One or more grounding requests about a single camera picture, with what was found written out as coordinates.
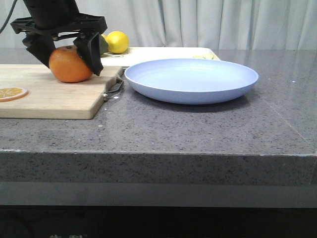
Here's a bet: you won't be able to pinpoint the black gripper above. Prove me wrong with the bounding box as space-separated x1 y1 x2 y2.
11 11 107 76

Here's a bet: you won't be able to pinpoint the orange fruit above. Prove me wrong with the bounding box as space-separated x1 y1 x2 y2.
49 45 93 83

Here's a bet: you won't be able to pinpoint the light blue plate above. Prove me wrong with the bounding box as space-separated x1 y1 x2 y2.
125 59 259 105

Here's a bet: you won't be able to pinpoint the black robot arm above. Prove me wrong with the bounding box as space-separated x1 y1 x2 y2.
10 0 107 75

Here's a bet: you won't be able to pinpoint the white tray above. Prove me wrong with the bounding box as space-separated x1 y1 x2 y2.
101 47 219 67

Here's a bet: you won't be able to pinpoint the green lime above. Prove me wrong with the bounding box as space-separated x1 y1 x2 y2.
99 35 108 55

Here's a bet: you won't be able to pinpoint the yellow lemon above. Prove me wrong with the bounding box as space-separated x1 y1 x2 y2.
106 31 129 54

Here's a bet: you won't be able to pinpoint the wooden cutting board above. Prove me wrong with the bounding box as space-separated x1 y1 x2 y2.
0 64 123 119

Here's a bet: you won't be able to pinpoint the orange slice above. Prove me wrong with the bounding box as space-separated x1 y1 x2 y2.
0 87 29 102

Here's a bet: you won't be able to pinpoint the pale yellow food pieces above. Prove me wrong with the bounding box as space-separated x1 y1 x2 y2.
193 54 214 60

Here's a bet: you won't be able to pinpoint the white curtain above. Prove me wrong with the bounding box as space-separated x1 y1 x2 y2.
0 0 317 51

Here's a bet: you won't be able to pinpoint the black cable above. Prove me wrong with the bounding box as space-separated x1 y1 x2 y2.
0 0 18 34

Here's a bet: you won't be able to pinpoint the grey cutting board strap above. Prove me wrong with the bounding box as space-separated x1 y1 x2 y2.
102 74 124 102

